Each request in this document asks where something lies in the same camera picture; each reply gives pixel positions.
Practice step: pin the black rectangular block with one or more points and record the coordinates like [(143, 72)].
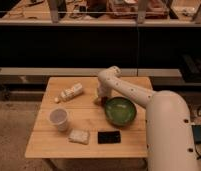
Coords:
[(109, 137)]

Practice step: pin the wooden table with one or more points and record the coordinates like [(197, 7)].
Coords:
[(47, 142)]

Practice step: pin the white plastic bottle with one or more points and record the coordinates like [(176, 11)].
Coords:
[(68, 94)]

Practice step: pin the red pepper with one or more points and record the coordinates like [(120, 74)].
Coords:
[(100, 101)]

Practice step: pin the white sponge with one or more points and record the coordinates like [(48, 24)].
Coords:
[(79, 136)]

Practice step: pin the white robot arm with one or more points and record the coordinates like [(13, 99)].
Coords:
[(169, 135)]

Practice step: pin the green bowl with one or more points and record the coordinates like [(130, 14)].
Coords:
[(120, 111)]

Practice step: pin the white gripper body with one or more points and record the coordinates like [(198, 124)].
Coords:
[(102, 93)]

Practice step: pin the black foot pedal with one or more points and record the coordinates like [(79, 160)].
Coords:
[(196, 129)]

